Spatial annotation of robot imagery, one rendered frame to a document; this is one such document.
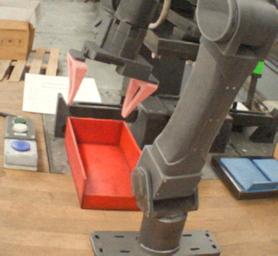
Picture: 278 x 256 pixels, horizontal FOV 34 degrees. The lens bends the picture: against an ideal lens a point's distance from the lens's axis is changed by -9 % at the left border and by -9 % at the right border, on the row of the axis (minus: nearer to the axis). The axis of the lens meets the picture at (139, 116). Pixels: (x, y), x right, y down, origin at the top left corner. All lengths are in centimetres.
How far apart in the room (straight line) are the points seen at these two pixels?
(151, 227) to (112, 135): 38
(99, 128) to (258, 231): 40
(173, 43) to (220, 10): 47
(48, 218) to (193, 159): 26
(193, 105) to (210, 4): 13
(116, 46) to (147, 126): 31
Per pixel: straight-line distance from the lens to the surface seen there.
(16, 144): 89
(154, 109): 102
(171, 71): 127
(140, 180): 64
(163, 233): 67
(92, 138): 100
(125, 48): 73
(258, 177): 97
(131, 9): 72
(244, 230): 82
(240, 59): 53
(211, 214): 85
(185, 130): 59
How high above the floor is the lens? 133
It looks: 21 degrees down
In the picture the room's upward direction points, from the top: 10 degrees clockwise
